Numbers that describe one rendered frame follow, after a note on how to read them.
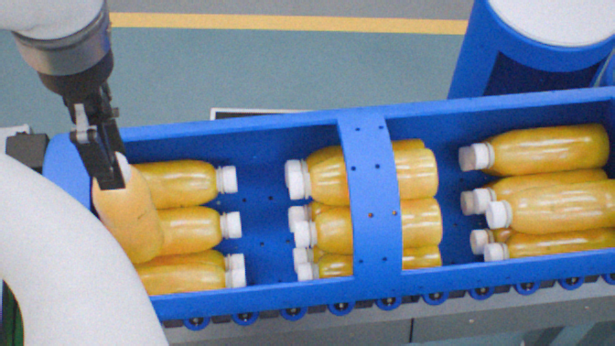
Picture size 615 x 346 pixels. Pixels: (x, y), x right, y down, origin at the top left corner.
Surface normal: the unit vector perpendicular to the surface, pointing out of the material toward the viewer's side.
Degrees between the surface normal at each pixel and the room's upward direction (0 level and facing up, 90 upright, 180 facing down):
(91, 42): 89
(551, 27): 0
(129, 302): 45
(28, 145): 0
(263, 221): 22
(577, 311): 70
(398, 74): 0
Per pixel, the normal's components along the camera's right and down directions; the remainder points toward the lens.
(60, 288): -0.26, -0.67
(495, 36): -0.81, 0.50
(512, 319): 0.11, 0.65
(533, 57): -0.37, 0.81
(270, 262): 0.00, -0.63
